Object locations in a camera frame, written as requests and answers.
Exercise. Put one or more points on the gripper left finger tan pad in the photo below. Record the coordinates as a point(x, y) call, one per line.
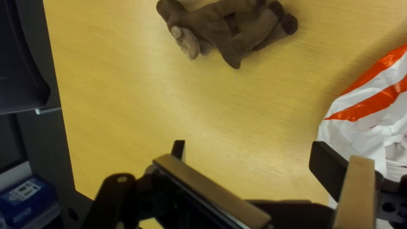
point(211, 191)

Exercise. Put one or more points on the gripper right finger tan pad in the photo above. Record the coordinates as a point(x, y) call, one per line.
point(356, 195)

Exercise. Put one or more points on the brown plush toy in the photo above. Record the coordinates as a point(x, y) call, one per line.
point(233, 29)

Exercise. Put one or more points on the white orange plastic bag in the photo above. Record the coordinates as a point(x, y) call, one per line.
point(373, 127)

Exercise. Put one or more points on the blue box white label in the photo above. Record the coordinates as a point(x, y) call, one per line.
point(25, 197)

